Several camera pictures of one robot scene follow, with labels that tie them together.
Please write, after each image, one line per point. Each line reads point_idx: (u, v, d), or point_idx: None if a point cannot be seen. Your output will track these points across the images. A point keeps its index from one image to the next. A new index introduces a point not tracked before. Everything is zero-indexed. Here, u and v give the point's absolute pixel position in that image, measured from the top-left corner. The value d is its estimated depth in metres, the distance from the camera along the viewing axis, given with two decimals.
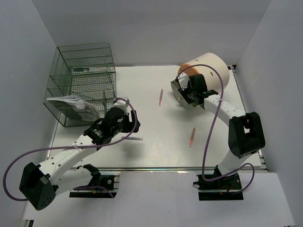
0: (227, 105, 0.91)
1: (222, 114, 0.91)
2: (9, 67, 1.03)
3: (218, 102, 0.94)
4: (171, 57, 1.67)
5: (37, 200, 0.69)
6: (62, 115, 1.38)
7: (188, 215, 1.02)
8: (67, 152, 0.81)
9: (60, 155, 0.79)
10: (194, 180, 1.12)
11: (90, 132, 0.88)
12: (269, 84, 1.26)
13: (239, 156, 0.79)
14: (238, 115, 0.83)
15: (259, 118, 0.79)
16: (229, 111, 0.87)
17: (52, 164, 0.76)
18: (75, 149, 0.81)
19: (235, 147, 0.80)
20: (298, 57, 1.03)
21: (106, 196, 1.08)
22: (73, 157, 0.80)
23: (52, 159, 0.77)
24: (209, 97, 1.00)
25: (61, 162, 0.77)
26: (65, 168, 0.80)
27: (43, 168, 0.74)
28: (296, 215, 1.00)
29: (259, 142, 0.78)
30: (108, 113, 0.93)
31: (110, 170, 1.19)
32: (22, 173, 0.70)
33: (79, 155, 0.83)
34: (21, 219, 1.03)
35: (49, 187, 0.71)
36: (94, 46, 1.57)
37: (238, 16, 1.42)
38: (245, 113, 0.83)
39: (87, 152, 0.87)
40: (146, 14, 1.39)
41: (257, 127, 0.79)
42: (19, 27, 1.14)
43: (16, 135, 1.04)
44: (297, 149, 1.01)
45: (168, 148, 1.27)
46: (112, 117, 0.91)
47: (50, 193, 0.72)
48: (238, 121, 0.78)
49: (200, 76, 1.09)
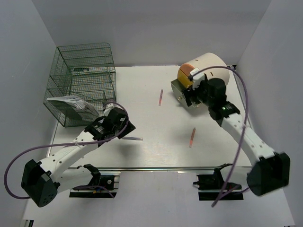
0: (252, 136, 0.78)
1: (245, 146, 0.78)
2: (9, 67, 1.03)
3: (241, 129, 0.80)
4: (171, 57, 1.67)
5: (38, 197, 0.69)
6: (62, 115, 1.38)
7: (188, 215, 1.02)
8: (67, 148, 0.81)
9: (61, 152, 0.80)
10: (194, 180, 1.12)
11: (92, 128, 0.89)
12: (269, 84, 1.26)
13: (258, 195, 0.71)
14: (265, 154, 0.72)
15: (289, 161, 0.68)
16: (255, 146, 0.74)
17: (53, 161, 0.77)
18: (76, 146, 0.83)
19: (253, 185, 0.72)
20: (298, 57, 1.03)
21: (106, 196, 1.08)
22: (75, 153, 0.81)
23: (53, 155, 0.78)
24: (229, 117, 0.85)
25: (63, 159, 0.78)
26: (66, 165, 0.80)
27: (44, 165, 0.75)
28: (296, 216, 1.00)
29: (283, 183, 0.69)
30: (112, 112, 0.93)
31: (110, 170, 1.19)
32: (24, 170, 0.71)
33: (80, 151, 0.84)
34: (21, 219, 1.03)
35: (51, 184, 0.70)
36: (94, 46, 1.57)
37: (238, 16, 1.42)
38: (274, 152, 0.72)
39: (87, 150, 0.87)
40: (146, 14, 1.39)
41: (285, 170, 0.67)
42: (19, 27, 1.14)
43: (16, 135, 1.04)
44: (296, 150, 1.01)
45: (169, 148, 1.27)
46: (116, 115, 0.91)
47: (51, 190, 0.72)
48: (265, 163, 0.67)
49: (222, 84, 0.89)
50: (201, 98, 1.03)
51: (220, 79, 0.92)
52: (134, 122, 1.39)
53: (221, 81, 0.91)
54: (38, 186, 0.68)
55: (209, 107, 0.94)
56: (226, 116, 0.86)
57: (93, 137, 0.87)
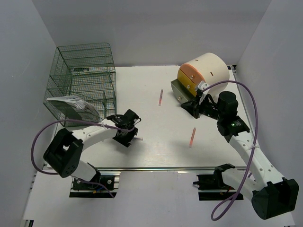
0: (261, 158, 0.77)
1: (253, 169, 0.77)
2: (9, 67, 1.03)
3: (250, 150, 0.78)
4: (171, 57, 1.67)
5: (65, 162, 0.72)
6: (62, 115, 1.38)
7: (188, 215, 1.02)
8: (94, 127, 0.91)
9: (89, 128, 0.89)
10: (194, 180, 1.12)
11: (113, 117, 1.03)
12: (270, 85, 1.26)
13: (262, 217, 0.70)
14: (273, 179, 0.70)
15: (298, 189, 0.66)
16: (263, 170, 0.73)
17: (83, 133, 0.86)
18: (102, 127, 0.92)
19: (258, 207, 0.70)
20: (299, 57, 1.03)
21: (106, 196, 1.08)
22: (100, 132, 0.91)
23: (83, 129, 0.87)
24: (238, 135, 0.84)
25: (91, 133, 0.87)
26: (91, 141, 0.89)
27: (75, 134, 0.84)
28: (296, 216, 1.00)
29: (289, 208, 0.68)
30: (129, 111, 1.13)
31: (110, 170, 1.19)
32: (56, 135, 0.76)
33: (103, 132, 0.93)
34: (21, 219, 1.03)
35: (78, 152, 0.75)
36: (94, 46, 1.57)
37: (238, 16, 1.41)
38: (282, 177, 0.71)
39: (107, 134, 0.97)
40: (146, 14, 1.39)
41: (292, 196, 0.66)
42: (18, 27, 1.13)
43: (16, 135, 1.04)
44: (297, 150, 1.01)
45: (168, 148, 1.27)
46: (133, 114, 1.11)
47: (75, 160, 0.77)
48: (273, 188, 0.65)
49: (235, 100, 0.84)
50: (209, 112, 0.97)
51: (232, 93, 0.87)
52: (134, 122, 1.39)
53: (233, 96, 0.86)
54: (66, 154, 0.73)
55: (218, 121, 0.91)
56: (235, 134, 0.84)
57: (114, 123, 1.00)
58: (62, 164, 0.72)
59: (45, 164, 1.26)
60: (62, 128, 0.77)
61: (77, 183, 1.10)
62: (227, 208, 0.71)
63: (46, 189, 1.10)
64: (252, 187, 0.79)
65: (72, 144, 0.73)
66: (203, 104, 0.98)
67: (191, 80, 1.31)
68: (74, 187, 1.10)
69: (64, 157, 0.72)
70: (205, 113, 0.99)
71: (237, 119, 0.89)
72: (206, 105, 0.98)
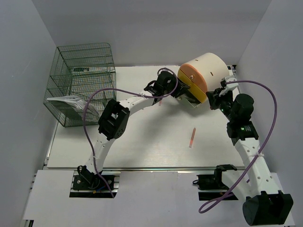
0: (261, 167, 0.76)
1: (252, 175, 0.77)
2: (9, 67, 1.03)
3: (253, 157, 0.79)
4: (172, 57, 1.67)
5: (117, 126, 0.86)
6: (62, 115, 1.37)
7: (187, 215, 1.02)
8: (136, 98, 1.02)
9: (132, 99, 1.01)
10: (194, 180, 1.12)
11: (149, 89, 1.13)
12: (270, 84, 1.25)
13: (249, 223, 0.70)
14: (269, 190, 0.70)
15: (292, 204, 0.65)
16: (261, 179, 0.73)
17: (128, 103, 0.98)
18: (141, 98, 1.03)
19: (247, 213, 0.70)
20: (299, 56, 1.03)
21: (107, 196, 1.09)
22: (140, 101, 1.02)
23: (127, 99, 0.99)
24: (245, 139, 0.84)
25: (134, 102, 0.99)
26: (134, 109, 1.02)
27: (122, 104, 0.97)
28: (296, 216, 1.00)
29: (278, 220, 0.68)
30: (160, 76, 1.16)
31: (110, 170, 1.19)
32: (107, 105, 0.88)
33: (143, 102, 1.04)
34: (21, 219, 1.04)
35: (127, 118, 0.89)
36: (95, 46, 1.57)
37: (238, 16, 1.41)
38: (279, 190, 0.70)
39: (146, 103, 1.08)
40: (146, 14, 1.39)
41: (283, 210, 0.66)
42: (19, 27, 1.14)
43: (16, 135, 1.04)
44: (297, 149, 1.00)
45: (169, 148, 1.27)
46: (164, 79, 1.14)
47: (124, 124, 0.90)
48: (265, 198, 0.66)
49: (249, 105, 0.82)
50: (223, 109, 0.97)
51: (247, 96, 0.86)
52: (135, 121, 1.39)
53: (250, 100, 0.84)
54: (117, 119, 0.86)
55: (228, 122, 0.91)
56: (242, 139, 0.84)
57: (151, 94, 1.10)
58: (114, 128, 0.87)
59: (44, 164, 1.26)
60: (111, 99, 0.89)
61: (77, 183, 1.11)
62: (219, 200, 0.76)
63: (46, 189, 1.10)
64: (247, 193, 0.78)
65: (121, 112, 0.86)
66: (221, 99, 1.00)
67: (191, 80, 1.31)
68: (74, 187, 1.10)
69: (117, 123, 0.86)
70: (220, 107, 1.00)
71: (248, 124, 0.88)
72: (223, 101, 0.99)
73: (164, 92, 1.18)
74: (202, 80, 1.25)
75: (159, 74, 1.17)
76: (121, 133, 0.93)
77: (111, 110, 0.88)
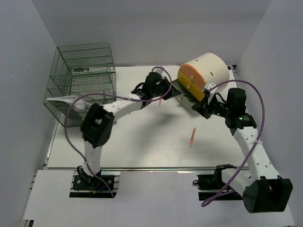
0: (260, 154, 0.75)
1: (251, 163, 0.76)
2: (9, 67, 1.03)
3: (252, 144, 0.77)
4: (172, 57, 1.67)
5: (100, 134, 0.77)
6: (62, 115, 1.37)
7: (187, 215, 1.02)
8: (122, 101, 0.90)
9: (118, 102, 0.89)
10: (194, 180, 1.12)
11: (137, 92, 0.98)
12: (270, 84, 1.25)
13: (250, 211, 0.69)
14: (268, 175, 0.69)
15: (291, 188, 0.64)
16: (260, 165, 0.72)
17: (112, 107, 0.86)
18: (129, 101, 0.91)
19: (248, 201, 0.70)
20: (299, 56, 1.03)
21: (107, 196, 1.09)
22: (127, 105, 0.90)
23: (111, 102, 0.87)
24: (243, 128, 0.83)
25: (119, 106, 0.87)
26: (118, 115, 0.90)
27: (106, 108, 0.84)
28: (296, 216, 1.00)
29: (278, 207, 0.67)
30: (148, 78, 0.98)
31: (110, 170, 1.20)
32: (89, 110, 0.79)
33: (131, 106, 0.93)
34: (21, 219, 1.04)
35: (110, 125, 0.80)
36: (95, 46, 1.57)
37: (238, 16, 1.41)
38: (278, 175, 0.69)
39: (135, 107, 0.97)
40: (146, 14, 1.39)
41: (283, 196, 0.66)
42: (19, 27, 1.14)
43: (16, 135, 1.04)
44: (297, 149, 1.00)
45: (169, 148, 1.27)
46: (153, 80, 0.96)
47: (108, 131, 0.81)
48: (264, 183, 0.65)
49: (243, 94, 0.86)
50: (219, 111, 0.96)
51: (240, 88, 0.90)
52: (134, 121, 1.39)
53: (243, 91, 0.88)
54: (100, 126, 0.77)
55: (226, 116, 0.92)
56: (240, 127, 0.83)
57: (139, 97, 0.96)
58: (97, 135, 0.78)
59: (45, 164, 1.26)
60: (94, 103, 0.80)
61: (77, 183, 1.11)
62: (211, 199, 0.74)
63: (46, 189, 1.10)
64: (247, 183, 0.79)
65: (105, 117, 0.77)
66: (212, 104, 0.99)
67: (191, 80, 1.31)
68: (74, 187, 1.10)
69: (99, 129, 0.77)
70: (215, 112, 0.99)
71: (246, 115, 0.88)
72: (215, 104, 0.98)
73: (152, 95, 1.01)
74: (203, 81, 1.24)
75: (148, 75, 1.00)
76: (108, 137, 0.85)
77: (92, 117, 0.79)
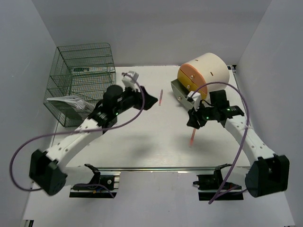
0: (253, 137, 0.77)
1: (246, 148, 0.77)
2: (9, 67, 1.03)
3: (243, 130, 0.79)
4: (172, 57, 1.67)
5: (47, 187, 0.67)
6: (62, 115, 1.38)
7: (187, 215, 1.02)
8: (72, 137, 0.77)
9: (66, 140, 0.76)
10: (194, 180, 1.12)
11: (95, 115, 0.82)
12: (270, 84, 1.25)
13: (255, 196, 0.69)
14: (265, 155, 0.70)
15: (288, 164, 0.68)
16: (255, 147, 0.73)
17: (59, 149, 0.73)
18: (80, 134, 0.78)
19: (252, 186, 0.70)
20: (299, 56, 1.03)
21: (107, 196, 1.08)
22: (78, 141, 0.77)
23: (57, 144, 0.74)
24: (233, 117, 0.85)
25: (68, 146, 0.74)
26: (72, 152, 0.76)
27: (51, 152, 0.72)
28: (296, 216, 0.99)
29: (280, 186, 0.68)
30: (107, 93, 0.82)
31: (110, 170, 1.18)
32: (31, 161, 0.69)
33: (85, 138, 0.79)
34: (21, 219, 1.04)
35: (57, 172, 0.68)
36: (96, 46, 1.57)
37: (238, 16, 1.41)
38: (273, 153, 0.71)
39: (94, 136, 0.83)
40: (146, 14, 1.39)
41: (283, 174, 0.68)
42: (19, 27, 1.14)
43: (15, 135, 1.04)
44: (297, 149, 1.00)
45: (169, 148, 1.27)
46: (112, 98, 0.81)
47: (59, 177, 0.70)
48: (264, 162, 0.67)
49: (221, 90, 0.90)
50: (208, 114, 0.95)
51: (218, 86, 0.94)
52: (134, 122, 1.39)
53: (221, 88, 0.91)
54: (44, 179, 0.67)
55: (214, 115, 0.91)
56: (230, 117, 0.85)
57: (97, 123, 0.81)
58: (45, 188, 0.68)
59: None
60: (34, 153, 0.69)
61: None
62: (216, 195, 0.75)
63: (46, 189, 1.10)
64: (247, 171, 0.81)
65: (47, 169, 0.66)
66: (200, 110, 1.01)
67: (191, 80, 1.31)
68: (74, 187, 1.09)
69: (45, 182, 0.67)
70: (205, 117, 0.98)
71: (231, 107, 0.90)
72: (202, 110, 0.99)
73: (115, 113, 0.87)
74: (202, 80, 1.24)
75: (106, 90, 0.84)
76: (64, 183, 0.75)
77: (36, 170, 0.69)
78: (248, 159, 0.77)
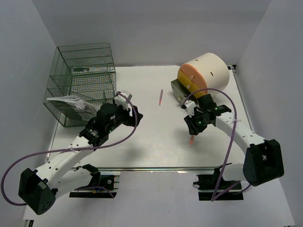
0: (243, 129, 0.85)
1: (238, 138, 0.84)
2: (9, 67, 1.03)
3: (233, 124, 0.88)
4: (172, 57, 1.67)
5: (37, 205, 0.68)
6: (62, 115, 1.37)
7: (187, 215, 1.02)
8: (63, 155, 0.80)
9: (57, 159, 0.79)
10: (194, 180, 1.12)
11: (86, 132, 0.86)
12: (270, 84, 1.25)
13: (255, 184, 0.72)
14: (256, 141, 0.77)
15: (279, 147, 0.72)
16: (246, 136, 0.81)
17: (49, 168, 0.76)
18: (71, 152, 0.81)
19: (250, 175, 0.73)
20: (299, 57, 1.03)
21: (107, 196, 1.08)
22: (69, 160, 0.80)
23: (48, 163, 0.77)
24: (221, 115, 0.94)
25: (58, 166, 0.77)
26: (62, 172, 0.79)
27: (40, 172, 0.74)
28: (296, 216, 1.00)
29: (277, 170, 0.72)
30: (101, 112, 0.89)
31: (110, 170, 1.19)
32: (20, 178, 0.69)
33: (75, 156, 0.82)
34: (21, 219, 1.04)
35: (48, 191, 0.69)
36: (96, 46, 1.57)
37: (238, 16, 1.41)
38: (263, 139, 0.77)
39: (85, 153, 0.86)
40: (146, 14, 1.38)
41: (276, 158, 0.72)
42: (19, 27, 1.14)
43: (15, 135, 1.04)
44: (297, 149, 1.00)
45: (169, 148, 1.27)
46: (105, 116, 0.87)
47: (49, 196, 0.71)
48: (256, 148, 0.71)
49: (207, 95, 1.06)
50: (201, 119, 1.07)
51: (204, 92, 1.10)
52: None
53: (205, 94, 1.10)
54: (34, 197, 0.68)
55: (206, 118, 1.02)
56: (218, 114, 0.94)
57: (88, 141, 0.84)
58: (34, 207, 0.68)
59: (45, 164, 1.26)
60: (23, 171, 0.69)
61: None
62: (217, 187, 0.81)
63: None
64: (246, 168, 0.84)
65: (37, 188, 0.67)
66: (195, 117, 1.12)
67: (191, 80, 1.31)
68: None
69: (34, 201, 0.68)
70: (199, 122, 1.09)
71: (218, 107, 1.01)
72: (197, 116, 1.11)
73: (106, 132, 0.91)
74: (202, 80, 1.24)
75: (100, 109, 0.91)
76: (54, 202, 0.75)
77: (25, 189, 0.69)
78: (243, 150, 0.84)
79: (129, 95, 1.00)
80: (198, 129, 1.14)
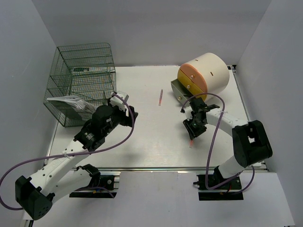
0: (229, 116, 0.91)
1: (225, 125, 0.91)
2: (9, 67, 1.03)
3: (219, 114, 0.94)
4: (172, 57, 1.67)
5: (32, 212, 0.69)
6: (62, 115, 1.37)
7: (187, 215, 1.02)
8: (57, 161, 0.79)
9: (51, 166, 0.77)
10: (194, 180, 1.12)
11: (82, 135, 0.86)
12: (270, 84, 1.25)
13: (245, 164, 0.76)
14: (241, 123, 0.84)
15: (262, 127, 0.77)
16: (232, 121, 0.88)
17: (43, 176, 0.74)
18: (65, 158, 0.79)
19: (240, 156, 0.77)
20: (298, 57, 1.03)
21: (107, 196, 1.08)
22: (63, 166, 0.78)
23: (42, 170, 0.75)
24: (211, 110, 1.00)
25: (52, 173, 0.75)
26: (57, 178, 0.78)
27: (34, 180, 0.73)
28: (296, 216, 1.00)
29: (265, 150, 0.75)
30: (96, 115, 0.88)
31: (110, 170, 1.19)
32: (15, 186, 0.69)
33: (70, 162, 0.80)
34: (21, 219, 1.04)
35: (42, 199, 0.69)
36: (95, 46, 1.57)
37: (238, 16, 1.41)
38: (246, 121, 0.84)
39: (80, 158, 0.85)
40: (146, 14, 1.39)
41: (262, 137, 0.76)
42: (19, 27, 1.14)
43: (15, 135, 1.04)
44: (297, 149, 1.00)
45: (168, 148, 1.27)
46: (101, 118, 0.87)
47: (44, 203, 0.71)
48: (242, 129, 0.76)
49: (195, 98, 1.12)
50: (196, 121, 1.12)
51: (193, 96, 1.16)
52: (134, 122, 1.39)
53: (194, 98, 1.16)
54: (28, 205, 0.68)
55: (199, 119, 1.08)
56: (208, 110, 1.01)
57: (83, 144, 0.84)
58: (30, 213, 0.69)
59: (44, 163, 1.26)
60: (19, 179, 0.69)
61: None
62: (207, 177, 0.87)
63: None
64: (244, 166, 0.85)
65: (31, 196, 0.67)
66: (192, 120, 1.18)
67: (191, 80, 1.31)
68: None
69: (29, 208, 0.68)
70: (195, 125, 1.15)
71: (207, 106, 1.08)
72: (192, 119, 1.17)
73: (102, 135, 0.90)
74: (202, 80, 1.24)
75: (96, 110, 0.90)
76: (50, 207, 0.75)
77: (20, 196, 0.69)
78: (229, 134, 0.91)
79: (126, 96, 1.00)
80: (195, 132, 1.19)
